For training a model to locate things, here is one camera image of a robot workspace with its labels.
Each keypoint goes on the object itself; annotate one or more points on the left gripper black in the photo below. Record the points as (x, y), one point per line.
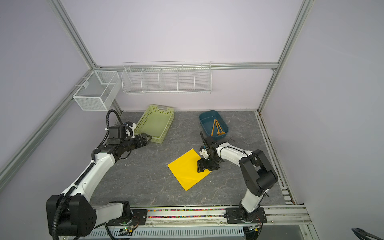
(143, 139)

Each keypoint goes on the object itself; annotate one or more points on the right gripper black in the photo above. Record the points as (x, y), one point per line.
(200, 165)

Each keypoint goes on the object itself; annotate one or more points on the yellow paper napkin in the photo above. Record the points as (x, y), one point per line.
(185, 169)

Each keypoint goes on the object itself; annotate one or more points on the orange plastic spoon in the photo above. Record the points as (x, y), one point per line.
(222, 129)

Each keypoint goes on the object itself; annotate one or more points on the orange plastic fork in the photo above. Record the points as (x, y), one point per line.
(219, 132)

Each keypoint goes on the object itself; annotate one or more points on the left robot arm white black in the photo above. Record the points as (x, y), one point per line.
(70, 213)

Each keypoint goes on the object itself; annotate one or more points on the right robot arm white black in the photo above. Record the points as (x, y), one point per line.
(257, 171)

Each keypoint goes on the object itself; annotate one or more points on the green perforated plastic basket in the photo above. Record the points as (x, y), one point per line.
(156, 122)

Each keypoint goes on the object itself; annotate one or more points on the orange plastic knife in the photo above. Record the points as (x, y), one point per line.
(213, 128)

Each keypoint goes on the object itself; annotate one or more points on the dark teal plastic bin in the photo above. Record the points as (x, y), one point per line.
(206, 121)

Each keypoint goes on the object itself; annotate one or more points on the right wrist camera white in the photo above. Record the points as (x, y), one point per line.
(203, 152)

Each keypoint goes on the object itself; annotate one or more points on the white wire shelf rack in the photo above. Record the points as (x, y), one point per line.
(167, 77)

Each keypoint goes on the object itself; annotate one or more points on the white mesh wall basket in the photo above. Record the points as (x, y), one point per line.
(98, 91)

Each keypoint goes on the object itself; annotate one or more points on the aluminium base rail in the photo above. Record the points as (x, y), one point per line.
(186, 222)

